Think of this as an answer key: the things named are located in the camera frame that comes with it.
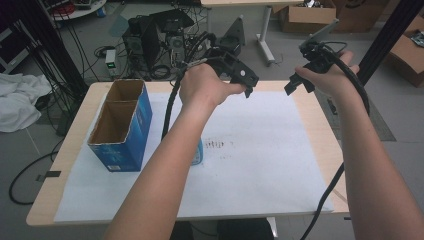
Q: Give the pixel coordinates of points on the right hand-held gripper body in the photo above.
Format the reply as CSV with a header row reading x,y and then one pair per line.
x,y
316,56

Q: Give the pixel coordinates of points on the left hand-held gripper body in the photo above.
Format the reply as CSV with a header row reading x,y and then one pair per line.
x,y
233,68

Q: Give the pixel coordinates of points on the person's right hand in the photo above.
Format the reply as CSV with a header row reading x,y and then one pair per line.
x,y
333,78

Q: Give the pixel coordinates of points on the person's left hand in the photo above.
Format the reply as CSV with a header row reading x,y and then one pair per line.
x,y
203,85

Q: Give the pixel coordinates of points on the open cardboard box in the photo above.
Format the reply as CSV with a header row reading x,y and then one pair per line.
x,y
308,16

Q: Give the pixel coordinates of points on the white desk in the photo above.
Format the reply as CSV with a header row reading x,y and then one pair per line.
x,y
265,33

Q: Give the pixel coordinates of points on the brown cardboard box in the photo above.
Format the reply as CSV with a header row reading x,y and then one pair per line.
x,y
361,15

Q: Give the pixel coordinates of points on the white paper sheet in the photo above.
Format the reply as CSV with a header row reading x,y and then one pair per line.
x,y
253,160

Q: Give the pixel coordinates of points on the black metal stand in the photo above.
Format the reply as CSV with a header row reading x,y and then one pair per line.
x,y
386,40

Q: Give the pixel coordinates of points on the blue packet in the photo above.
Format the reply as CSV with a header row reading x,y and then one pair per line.
x,y
198,155

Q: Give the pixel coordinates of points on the large cardboard box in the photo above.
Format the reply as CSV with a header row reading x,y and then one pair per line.
x,y
408,56

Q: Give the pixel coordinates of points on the black computer tower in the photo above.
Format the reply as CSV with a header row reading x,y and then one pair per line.
x,y
141,43

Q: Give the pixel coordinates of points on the white power supply box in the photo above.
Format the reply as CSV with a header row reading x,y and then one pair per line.
x,y
110,63

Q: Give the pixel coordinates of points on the blue cardboard box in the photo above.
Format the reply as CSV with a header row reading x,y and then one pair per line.
x,y
120,133

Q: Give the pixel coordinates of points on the person's dark clothing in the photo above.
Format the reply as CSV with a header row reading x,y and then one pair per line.
x,y
233,230

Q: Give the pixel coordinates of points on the round white table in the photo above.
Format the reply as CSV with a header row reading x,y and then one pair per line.
x,y
80,8

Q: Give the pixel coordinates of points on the black tape strip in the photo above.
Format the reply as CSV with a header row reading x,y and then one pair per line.
x,y
50,174

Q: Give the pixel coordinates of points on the white cloth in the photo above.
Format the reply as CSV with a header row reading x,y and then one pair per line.
x,y
20,100

